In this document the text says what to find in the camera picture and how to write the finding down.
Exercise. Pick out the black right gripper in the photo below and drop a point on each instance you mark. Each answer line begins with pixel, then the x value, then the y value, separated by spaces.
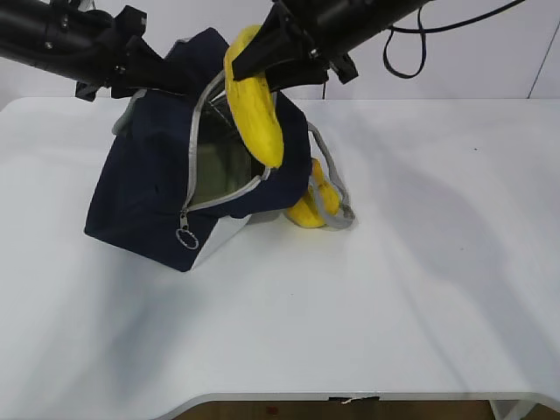
pixel 298 43

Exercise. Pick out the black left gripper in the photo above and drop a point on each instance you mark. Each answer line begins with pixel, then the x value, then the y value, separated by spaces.
pixel 129 64

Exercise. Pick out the yellow banana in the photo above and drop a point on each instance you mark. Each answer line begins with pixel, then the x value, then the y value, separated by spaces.
pixel 252 106

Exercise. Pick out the glass container green lid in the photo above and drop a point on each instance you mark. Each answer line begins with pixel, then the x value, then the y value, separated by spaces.
pixel 222 168

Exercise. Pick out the navy insulated lunch bag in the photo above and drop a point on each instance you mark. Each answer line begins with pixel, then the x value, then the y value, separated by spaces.
pixel 142 201

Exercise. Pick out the yellow pear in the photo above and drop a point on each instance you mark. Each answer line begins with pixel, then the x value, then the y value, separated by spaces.
pixel 305 213

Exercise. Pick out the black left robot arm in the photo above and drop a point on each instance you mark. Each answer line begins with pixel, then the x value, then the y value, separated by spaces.
pixel 91 47

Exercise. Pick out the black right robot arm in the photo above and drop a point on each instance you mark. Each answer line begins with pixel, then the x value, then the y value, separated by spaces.
pixel 377 16

